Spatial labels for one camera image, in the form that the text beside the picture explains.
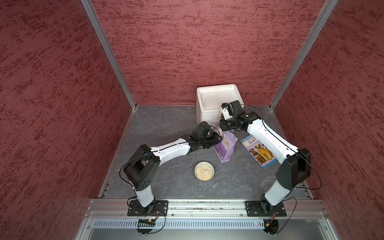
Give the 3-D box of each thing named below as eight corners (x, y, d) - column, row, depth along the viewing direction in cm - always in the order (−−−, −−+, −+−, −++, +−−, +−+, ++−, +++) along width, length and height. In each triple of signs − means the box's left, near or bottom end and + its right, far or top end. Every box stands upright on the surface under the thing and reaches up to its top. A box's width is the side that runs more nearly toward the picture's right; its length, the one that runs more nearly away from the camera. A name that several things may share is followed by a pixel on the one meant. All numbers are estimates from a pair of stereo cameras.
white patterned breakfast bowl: (194, 182, 84) (194, 179, 80) (194, 164, 91) (194, 161, 87) (214, 182, 84) (215, 179, 80) (213, 164, 91) (213, 161, 87)
